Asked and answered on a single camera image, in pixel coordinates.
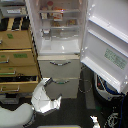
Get wooden drawer cabinet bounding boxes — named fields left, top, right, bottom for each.
left=0, top=17, right=41, bottom=95

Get food items on shelf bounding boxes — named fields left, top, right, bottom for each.
left=39, top=0, right=78, bottom=28

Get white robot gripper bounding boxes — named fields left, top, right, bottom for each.
left=34, top=77, right=54, bottom=101

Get white object bottom right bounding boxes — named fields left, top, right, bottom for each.
left=90, top=116, right=101, bottom=128

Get grey box on cabinet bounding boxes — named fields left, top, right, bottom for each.
left=0, top=6, right=27, bottom=17

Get grey coiled cable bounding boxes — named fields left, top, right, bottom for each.
left=78, top=66, right=94, bottom=94

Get fridge drawer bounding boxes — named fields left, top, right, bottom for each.
left=45, top=79, right=79, bottom=99
left=38, top=55, right=80, bottom=78

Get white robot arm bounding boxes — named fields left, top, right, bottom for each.
left=0, top=78, right=62, bottom=128

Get bottom fridge drawer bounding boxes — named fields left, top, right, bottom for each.
left=45, top=79, right=79, bottom=99

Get white refrigerator body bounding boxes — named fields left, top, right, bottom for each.
left=25, top=0, right=88, bottom=100

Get middle fridge drawer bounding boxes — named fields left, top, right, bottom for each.
left=38, top=55, right=80, bottom=78

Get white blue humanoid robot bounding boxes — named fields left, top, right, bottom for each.
left=94, top=74, right=125, bottom=106

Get white fridge door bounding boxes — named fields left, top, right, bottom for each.
left=81, top=0, right=128, bottom=93

